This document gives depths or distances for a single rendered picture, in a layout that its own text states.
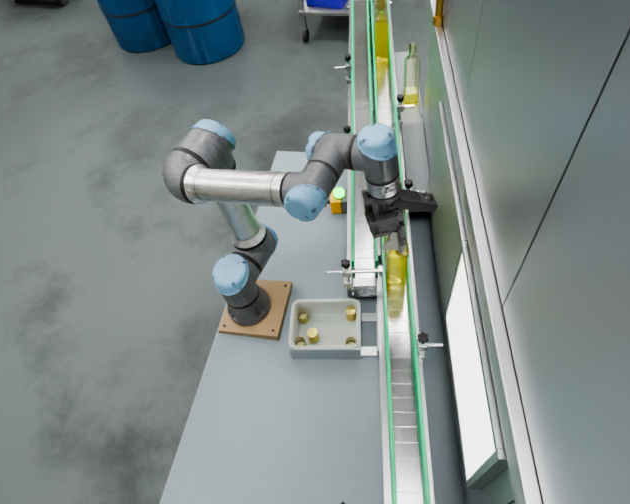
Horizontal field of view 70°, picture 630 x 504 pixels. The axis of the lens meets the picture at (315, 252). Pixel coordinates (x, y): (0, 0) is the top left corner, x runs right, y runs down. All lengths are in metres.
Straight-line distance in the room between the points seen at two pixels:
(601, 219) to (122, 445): 2.26
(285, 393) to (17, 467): 1.59
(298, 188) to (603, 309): 0.57
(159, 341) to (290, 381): 1.24
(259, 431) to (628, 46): 1.27
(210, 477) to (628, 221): 1.26
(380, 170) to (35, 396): 2.28
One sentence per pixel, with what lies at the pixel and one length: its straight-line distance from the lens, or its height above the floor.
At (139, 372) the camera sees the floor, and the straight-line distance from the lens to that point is 2.57.
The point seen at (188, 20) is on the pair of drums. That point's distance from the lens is 4.10.
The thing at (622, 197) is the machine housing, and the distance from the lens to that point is 0.48.
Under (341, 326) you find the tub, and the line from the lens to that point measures 1.51.
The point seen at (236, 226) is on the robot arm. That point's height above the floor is 1.09.
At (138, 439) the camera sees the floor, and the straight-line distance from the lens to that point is 2.45.
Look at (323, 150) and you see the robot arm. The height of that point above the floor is 1.49.
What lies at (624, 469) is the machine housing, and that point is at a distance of 0.53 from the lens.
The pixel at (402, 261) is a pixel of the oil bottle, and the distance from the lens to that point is 1.30.
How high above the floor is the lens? 2.13
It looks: 55 degrees down
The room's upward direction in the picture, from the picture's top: 12 degrees counter-clockwise
